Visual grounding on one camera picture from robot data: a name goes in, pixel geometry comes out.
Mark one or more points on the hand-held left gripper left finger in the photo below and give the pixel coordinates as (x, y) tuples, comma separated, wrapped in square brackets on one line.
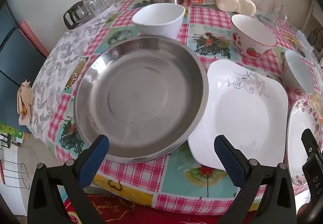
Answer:
[(94, 161)]

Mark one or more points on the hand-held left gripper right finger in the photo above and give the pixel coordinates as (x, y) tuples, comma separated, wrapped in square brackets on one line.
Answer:
[(229, 161)]

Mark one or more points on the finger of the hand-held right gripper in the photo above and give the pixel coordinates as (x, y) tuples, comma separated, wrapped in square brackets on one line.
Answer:
[(309, 143)]

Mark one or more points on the round pink flower rimmed plate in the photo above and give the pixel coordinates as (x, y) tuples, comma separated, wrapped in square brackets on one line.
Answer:
[(295, 143)]

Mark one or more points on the white square floral plate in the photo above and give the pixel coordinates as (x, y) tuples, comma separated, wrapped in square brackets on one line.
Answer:
[(242, 118)]

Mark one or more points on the pale blue bowl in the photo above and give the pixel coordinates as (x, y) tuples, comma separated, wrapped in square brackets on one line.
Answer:
[(299, 70)]

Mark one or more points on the stainless steel basin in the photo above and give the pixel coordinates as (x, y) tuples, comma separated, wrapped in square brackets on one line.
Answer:
[(141, 92)]

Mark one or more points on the strawberry print bowl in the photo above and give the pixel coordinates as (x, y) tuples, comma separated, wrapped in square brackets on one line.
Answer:
[(252, 32)]

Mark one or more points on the small white bowl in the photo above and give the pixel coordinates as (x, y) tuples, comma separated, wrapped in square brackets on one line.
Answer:
[(159, 18)]

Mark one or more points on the person's right hand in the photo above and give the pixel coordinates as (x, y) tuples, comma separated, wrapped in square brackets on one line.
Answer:
[(302, 210)]

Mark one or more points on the pink checked picture tablecloth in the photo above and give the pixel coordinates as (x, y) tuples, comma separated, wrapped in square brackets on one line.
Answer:
[(131, 176)]

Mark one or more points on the red patterned cloth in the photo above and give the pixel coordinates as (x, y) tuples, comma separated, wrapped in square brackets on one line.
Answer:
[(131, 214)]

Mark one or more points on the crumpled beige cloth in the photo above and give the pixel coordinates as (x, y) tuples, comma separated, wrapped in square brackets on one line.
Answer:
[(24, 103)]

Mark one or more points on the green carton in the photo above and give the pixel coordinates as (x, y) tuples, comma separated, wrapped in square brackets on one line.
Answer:
[(7, 129)]

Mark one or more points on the white power strip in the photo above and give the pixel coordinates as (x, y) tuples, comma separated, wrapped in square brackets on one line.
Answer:
[(304, 39)]

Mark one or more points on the black charger adapter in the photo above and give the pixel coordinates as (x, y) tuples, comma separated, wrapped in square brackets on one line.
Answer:
[(313, 36)]

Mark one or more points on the dark blue cabinet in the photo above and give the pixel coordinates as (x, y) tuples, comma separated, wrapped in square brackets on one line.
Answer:
[(15, 57)]

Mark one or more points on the clear glass mug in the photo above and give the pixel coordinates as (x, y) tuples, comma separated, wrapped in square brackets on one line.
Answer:
[(273, 12)]

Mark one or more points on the bag of white steamed buns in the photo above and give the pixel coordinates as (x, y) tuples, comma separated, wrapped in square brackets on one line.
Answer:
[(232, 2)]

